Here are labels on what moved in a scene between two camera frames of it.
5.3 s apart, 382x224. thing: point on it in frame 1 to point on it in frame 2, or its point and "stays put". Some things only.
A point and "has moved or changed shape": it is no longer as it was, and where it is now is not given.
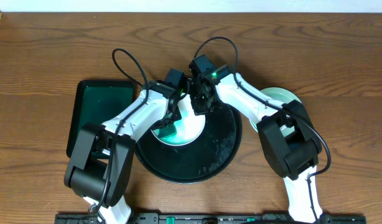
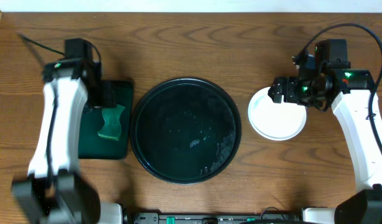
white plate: [189, 128] has moved or changed shape
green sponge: [170, 130] has moved or changed shape
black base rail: [213, 218] stays put
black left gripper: [171, 116] to [107, 94]
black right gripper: [201, 109] to [290, 95]
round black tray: [209, 157] stays put
